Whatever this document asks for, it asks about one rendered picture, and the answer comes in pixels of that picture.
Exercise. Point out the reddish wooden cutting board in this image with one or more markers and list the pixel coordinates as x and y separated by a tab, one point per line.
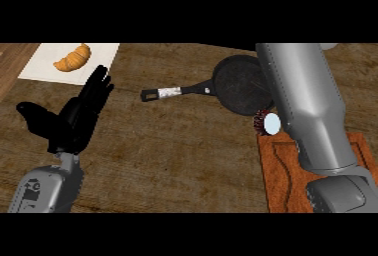
289	176

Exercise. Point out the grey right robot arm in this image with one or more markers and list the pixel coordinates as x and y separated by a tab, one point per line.
311	110

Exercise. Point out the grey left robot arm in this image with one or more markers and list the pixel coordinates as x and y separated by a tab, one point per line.
42	191

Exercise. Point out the red-wrapped white-frosted cupcake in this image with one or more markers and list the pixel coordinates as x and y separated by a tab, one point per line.
268	123

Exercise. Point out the golden croissant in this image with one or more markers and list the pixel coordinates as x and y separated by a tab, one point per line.
75	59

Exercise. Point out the black frying pan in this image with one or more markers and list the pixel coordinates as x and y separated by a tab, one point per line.
237	86

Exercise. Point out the white rectangular placemat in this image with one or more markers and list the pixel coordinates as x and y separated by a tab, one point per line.
69	63

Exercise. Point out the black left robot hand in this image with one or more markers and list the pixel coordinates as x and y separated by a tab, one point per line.
75	116

